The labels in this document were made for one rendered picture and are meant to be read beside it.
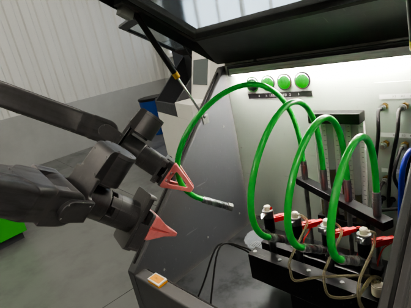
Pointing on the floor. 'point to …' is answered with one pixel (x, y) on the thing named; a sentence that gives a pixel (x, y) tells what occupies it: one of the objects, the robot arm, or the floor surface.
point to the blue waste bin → (148, 102)
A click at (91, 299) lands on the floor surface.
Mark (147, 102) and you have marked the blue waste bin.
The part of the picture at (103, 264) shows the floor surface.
